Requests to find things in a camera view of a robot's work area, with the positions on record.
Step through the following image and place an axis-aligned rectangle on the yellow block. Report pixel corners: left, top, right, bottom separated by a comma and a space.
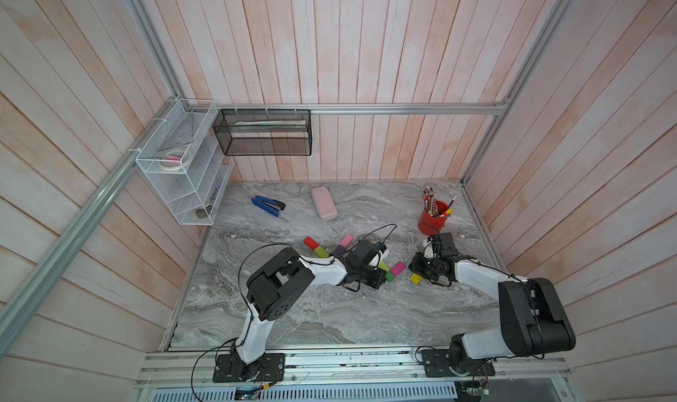
410, 273, 422, 285

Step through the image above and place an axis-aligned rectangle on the magenta block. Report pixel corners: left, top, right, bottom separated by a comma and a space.
390, 262, 407, 277

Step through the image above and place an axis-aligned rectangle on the purple block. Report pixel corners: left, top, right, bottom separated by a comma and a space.
331, 245, 346, 257

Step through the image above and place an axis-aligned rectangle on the pink block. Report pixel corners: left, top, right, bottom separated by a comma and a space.
340, 234, 354, 248

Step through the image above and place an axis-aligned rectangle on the lime green block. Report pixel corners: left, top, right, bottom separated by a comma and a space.
314, 246, 330, 258

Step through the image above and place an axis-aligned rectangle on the long red block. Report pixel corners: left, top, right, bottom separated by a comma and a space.
304, 237, 320, 250

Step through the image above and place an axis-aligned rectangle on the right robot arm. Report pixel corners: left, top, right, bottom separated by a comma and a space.
409, 233, 576, 364

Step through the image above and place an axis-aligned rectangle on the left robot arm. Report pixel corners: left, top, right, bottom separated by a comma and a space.
234, 240, 390, 366

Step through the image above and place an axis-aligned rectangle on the red pencil cup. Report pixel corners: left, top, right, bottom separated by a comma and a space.
418, 201, 450, 236

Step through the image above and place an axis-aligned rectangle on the coloured pencils bunch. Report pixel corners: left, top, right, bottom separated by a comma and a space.
423, 186, 457, 219

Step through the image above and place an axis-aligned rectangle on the pink eraser case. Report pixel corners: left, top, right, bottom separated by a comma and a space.
311, 186, 339, 221

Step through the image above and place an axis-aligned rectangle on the blue stapler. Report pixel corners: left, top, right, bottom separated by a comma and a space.
251, 196, 286, 217

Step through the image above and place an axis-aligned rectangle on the black mesh basket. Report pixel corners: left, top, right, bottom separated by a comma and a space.
213, 109, 313, 157

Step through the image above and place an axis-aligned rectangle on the tape roll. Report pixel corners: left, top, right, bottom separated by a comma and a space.
157, 147, 192, 172

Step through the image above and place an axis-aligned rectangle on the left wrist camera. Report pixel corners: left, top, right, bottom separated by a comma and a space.
348, 240, 390, 268

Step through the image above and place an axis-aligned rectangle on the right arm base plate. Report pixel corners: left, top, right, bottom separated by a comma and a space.
419, 349, 495, 378

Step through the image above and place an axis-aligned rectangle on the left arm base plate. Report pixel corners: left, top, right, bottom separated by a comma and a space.
213, 353, 286, 384

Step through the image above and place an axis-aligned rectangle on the white wire shelf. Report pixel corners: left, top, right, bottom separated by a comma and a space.
136, 99, 234, 226

